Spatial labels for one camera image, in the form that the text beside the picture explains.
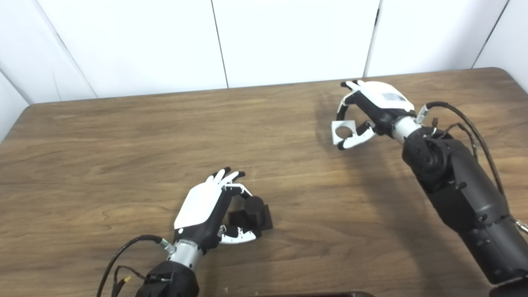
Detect thin black right wrist wire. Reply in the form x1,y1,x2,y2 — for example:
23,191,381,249
429,119,479,161

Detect thick black wrist cable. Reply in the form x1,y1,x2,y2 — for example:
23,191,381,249
417,101,506,196
96,234,176,297

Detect thin wire with yellow plug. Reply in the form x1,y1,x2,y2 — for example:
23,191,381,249
111,265,147,297

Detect black peg block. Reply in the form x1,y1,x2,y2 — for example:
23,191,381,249
228,196,273,231

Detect white square piece with hole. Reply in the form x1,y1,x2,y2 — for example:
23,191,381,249
331,120,357,146

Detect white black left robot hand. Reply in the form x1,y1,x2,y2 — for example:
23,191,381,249
173,167,262,250

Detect thick black right wrist cable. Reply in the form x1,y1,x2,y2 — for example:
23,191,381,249
417,101,506,196

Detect thick black left wrist cable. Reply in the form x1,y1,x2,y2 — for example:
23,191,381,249
96,234,176,297

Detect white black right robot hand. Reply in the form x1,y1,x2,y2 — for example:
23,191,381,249
331,80,415,151

